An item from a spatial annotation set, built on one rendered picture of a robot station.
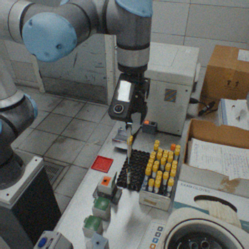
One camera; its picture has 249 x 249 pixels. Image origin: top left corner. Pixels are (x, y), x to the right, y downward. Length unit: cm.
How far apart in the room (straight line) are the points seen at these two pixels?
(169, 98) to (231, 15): 134
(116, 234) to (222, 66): 93
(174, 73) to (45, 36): 58
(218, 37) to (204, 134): 137
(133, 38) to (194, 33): 173
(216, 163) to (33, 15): 72
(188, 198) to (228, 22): 167
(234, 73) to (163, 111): 46
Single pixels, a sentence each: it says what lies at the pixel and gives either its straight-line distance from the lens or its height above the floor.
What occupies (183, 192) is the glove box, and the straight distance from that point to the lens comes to 77.
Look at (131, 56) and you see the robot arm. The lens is 51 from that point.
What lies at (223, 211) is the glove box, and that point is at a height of 97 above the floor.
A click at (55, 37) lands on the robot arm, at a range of 39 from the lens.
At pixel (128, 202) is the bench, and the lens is 81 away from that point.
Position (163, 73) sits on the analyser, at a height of 116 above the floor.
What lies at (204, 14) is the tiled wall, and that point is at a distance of 216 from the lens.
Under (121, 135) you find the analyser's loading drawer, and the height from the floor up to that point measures 92.
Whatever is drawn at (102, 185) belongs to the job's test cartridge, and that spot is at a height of 95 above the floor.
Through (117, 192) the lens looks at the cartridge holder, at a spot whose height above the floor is 89.
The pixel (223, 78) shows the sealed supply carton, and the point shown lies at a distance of 129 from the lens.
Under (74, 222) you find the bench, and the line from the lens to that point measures 79.
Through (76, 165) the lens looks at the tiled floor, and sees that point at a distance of 208.
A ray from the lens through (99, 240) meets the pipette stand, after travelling 65.
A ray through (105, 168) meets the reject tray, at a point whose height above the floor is 88.
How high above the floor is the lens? 157
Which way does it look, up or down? 41 degrees down
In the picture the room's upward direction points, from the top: straight up
